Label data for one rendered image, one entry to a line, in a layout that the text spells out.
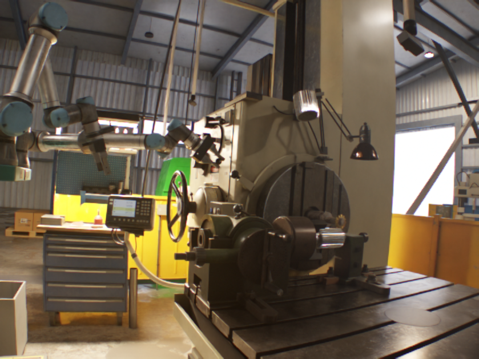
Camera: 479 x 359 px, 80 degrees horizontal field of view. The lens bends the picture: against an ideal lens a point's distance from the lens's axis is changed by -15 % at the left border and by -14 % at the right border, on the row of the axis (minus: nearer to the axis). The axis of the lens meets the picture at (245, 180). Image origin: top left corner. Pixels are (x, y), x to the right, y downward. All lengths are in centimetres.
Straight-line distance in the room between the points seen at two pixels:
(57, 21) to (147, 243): 340
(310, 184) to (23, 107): 131
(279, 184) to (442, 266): 236
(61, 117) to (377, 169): 180
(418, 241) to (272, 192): 241
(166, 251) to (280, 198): 302
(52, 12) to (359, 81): 171
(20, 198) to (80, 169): 1158
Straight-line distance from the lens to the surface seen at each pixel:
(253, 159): 164
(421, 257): 371
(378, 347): 96
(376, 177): 220
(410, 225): 377
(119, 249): 314
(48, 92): 152
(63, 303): 333
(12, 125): 128
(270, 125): 171
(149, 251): 440
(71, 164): 362
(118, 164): 360
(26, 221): 816
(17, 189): 1507
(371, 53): 236
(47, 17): 141
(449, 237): 353
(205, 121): 194
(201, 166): 201
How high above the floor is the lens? 139
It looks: 2 degrees up
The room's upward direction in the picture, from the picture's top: 4 degrees clockwise
